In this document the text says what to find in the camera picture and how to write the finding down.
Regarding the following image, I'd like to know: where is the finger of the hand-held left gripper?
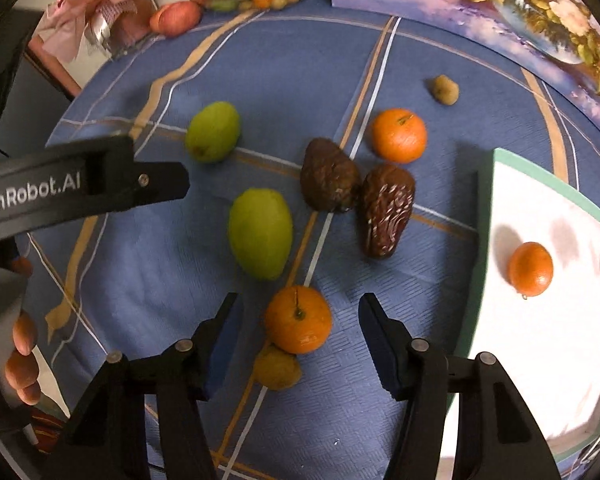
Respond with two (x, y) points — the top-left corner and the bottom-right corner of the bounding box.
(132, 161), (191, 207)

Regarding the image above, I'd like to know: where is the person's left hand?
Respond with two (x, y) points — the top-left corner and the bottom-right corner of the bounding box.
(4, 256), (42, 407)

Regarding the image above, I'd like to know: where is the white tray with green rim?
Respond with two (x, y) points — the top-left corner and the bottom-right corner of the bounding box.
(452, 148), (600, 463)

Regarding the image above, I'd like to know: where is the wrinkled reddish brown date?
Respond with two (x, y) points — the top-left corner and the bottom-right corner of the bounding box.
(361, 163), (417, 259)

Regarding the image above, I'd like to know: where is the orange tangerine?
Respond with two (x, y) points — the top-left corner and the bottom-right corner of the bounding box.
(264, 286), (333, 355)
(508, 242), (554, 297)
(370, 108), (428, 164)

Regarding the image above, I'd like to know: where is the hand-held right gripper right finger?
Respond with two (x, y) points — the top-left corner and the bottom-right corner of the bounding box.
(358, 292), (563, 480)

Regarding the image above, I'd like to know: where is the dark brown date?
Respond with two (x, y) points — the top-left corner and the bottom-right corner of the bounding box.
(300, 138), (362, 212)

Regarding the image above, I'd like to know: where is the flower painting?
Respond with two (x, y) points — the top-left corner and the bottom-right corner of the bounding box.
(328, 0), (600, 128)

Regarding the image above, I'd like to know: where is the green jujube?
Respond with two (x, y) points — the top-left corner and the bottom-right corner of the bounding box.
(228, 188), (294, 281)
(185, 101), (242, 163)

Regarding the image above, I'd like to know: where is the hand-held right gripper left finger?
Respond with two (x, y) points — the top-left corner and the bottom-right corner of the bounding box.
(42, 292), (241, 480)

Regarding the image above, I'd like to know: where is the small yellow olive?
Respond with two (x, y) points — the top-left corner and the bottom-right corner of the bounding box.
(252, 344), (302, 391)
(432, 74), (460, 106)

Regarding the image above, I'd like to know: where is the red apple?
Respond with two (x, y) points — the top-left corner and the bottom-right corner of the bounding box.
(149, 1), (203, 38)

